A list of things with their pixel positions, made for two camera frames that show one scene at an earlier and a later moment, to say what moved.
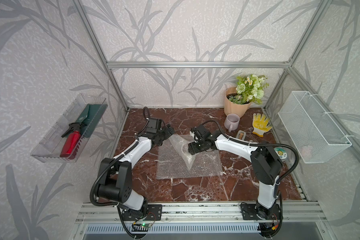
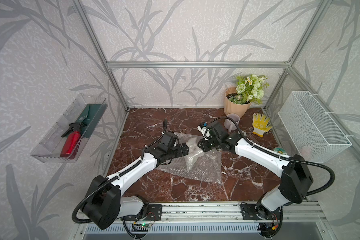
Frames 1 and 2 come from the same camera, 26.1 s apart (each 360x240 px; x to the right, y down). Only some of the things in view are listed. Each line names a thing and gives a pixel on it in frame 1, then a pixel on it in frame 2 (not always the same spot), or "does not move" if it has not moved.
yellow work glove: (259, 124) does not move
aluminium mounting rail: (202, 212) does not move
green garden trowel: (90, 117) does not move
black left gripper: (167, 133) -> (180, 153)
